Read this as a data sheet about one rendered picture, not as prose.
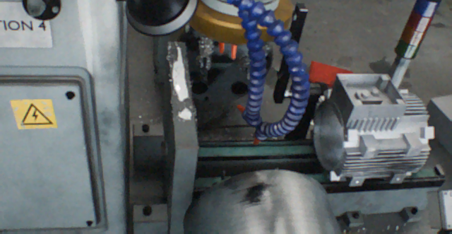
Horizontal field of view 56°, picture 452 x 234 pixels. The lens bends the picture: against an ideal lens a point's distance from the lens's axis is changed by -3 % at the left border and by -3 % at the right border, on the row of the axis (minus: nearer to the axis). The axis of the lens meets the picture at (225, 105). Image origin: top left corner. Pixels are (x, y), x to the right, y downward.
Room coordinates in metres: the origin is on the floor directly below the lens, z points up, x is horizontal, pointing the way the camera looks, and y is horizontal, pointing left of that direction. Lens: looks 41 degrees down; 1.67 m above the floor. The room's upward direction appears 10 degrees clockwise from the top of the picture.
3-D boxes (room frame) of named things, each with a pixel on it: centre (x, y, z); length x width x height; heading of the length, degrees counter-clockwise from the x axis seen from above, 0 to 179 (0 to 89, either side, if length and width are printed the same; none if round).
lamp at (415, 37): (1.08, -0.48, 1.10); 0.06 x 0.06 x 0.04
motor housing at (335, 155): (0.73, -0.33, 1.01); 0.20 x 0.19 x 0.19; 106
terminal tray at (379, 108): (0.72, -0.29, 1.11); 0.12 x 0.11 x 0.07; 106
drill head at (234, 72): (0.98, 0.05, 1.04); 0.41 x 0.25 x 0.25; 14
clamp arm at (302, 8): (0.82, -0.12, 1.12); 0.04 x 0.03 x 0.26; 104
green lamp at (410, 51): (1.08, -0.48, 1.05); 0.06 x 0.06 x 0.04
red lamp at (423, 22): (1.08, -0.48, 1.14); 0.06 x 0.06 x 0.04
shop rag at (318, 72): (1.23, -0.34, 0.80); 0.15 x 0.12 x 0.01; 81
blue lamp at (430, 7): (1.08, -0.48, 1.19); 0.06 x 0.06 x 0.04
